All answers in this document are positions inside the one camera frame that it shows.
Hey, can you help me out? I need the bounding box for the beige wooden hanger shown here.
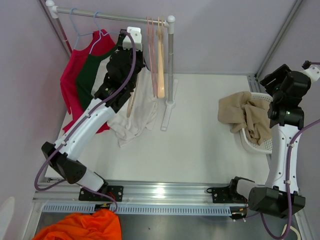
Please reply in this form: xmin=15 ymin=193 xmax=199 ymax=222
xmin=126 ymin=92 xmax=136 ymax=118

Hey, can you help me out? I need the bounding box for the beige t shirt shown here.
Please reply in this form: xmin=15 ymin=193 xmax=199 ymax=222
xmin=217 ymin=91 xmax=272 ymax=146

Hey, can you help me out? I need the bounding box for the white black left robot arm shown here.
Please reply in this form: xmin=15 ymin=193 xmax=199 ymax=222
xmin=41 ymin=49 xmax=144 ymax=201

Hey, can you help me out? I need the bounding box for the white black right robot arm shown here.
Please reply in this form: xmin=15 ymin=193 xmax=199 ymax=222
xmin=227 ymin=61 xmax=320 ymax=219

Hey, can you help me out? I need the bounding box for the red t shirt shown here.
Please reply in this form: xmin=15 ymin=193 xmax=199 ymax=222
xmin=60 ymin=30 xmax=116 ymax=132

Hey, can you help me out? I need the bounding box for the pink plastic hanger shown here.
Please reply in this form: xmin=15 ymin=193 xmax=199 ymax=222
xmin=146 ymin=17 xmax=158 ymax=98

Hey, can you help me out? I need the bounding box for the beige empty hanger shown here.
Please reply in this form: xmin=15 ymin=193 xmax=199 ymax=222
xmin=156 ymin=16 xmax=165 ymax=99

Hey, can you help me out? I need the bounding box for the green white raglan shirt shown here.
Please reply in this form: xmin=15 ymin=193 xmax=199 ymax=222
xmin=76 ymin=34 xmax=158 ymax=147

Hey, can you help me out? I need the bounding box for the white perforated laundry basket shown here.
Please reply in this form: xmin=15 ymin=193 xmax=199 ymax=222
xmin=239 ymin=92 xmax=273 ymax=155

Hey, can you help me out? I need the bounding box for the white clothes rack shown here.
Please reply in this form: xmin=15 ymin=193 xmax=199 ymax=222
xmin=45 ymin=0 xmax=179 ymax=132

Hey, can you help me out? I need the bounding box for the orange cloth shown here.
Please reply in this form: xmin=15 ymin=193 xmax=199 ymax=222
xmin=33 ymin=209 xmax=122 ymax=240

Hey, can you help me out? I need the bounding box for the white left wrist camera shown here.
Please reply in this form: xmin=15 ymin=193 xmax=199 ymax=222
xmin=122 ymin=26 xmax=143 ymax=52

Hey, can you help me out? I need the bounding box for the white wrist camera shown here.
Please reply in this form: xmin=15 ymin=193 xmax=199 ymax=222
xmin=122 ymin=26 xmax=143 ymax=52
xmin=301 ymin=60 xmax=320 ymax=83

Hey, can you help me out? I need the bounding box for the aluminium corner frame post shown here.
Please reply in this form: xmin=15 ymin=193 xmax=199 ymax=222
xmin=247 ymin=0 xmax=306 ymax=93

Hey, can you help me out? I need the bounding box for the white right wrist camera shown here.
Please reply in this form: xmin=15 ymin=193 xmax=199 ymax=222
xmin=301 ymin=60 xmax=320 ymax=83

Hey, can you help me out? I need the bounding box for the blue wire hanger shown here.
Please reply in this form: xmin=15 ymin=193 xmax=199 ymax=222
xmin=69 ymin=7 xmax=93 ymax=51
xmin=89 ymin=11 xmax=119 ymax=56

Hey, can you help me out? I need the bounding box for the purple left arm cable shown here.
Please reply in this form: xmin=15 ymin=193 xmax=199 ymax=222
xmin=33 ymin=29 xmax=138 ymax=216

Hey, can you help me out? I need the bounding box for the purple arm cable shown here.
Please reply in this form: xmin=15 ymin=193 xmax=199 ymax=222
xmin=33 ymin=29 xmax=138 ymax=216
xmin=231 ymin=59 xmax=320 ymax=239

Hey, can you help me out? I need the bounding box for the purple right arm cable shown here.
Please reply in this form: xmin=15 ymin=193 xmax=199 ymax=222
xmin=231 ymin=59 xmax=320 ymax=239

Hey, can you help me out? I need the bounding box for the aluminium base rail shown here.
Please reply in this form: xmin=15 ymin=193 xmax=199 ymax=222
xmin=32 ymin=181 xmax=255 ymax=220

